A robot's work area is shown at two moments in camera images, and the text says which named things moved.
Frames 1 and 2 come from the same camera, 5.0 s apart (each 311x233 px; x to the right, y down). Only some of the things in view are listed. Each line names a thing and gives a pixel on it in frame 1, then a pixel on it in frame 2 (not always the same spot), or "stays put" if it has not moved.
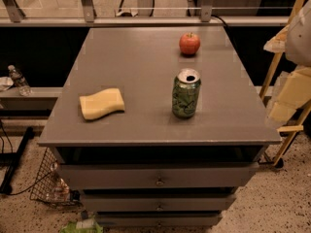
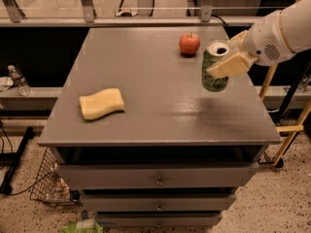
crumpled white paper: [6, 83] stays put
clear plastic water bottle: [19, 82] stays put
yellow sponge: [101, 104] stays put
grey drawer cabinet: [144, 166] stays put
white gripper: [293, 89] to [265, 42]
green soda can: [185, 99] to [215, 51]
